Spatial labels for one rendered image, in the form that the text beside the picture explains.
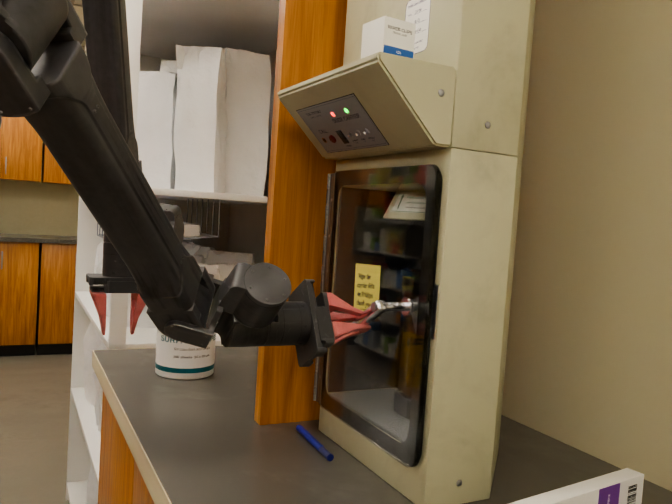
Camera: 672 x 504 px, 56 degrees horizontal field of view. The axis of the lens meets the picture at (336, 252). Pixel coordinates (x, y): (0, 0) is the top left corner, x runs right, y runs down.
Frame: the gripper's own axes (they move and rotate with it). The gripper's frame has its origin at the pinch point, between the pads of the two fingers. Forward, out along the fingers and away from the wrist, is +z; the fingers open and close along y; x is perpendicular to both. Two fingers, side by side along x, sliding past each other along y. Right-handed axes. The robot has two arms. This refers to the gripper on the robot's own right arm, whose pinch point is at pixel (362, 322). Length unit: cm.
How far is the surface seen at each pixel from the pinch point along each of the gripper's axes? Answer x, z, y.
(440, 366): -6.4, 6.3, -8.7
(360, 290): 5.2, 4.0, 7.2
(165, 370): 63, -13, 14
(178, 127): 83, 0, 96
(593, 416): 10, 49, -14
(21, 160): 412, -41, 306
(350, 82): -17.8, -5.2, 26.3
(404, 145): -15.9, 2.3, 18.8
